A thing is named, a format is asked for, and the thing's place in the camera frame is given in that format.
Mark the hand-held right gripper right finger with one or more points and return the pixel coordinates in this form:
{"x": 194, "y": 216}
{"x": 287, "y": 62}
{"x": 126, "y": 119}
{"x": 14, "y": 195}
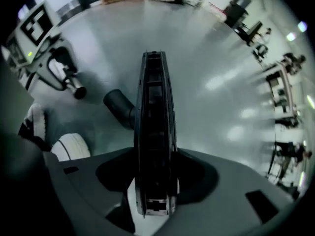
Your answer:
{"x": 229, "y": 188}

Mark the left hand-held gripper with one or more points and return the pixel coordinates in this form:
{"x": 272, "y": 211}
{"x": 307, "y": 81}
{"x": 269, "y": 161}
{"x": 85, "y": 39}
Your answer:
{"x": 32, "y": 33}

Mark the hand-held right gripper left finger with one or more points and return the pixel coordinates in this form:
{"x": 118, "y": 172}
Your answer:
{"x": 83, "y": 188}

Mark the silver vacuum cleaner wand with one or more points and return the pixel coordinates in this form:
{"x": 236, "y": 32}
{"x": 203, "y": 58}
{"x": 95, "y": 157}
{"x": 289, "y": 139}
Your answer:
{"x": 78, "y": 88}

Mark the person's white and black shoe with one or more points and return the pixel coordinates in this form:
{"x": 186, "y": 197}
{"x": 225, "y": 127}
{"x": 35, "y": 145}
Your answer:
{"x": 35, "y": 120}

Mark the person's dark trouser leg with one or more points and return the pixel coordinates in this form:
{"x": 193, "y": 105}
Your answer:
{"x": 19, "y": 168}

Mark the white desk with equipment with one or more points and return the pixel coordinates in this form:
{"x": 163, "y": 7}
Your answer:
{"x": 283, "y": 90}

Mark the black cabinet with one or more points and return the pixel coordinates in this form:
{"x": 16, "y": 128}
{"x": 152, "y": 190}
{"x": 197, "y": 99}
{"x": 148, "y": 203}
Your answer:
{"x": 235, "y": 15}

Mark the dark desk frame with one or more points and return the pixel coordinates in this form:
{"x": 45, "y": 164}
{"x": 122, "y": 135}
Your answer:
{"x": 281, "y": 158}

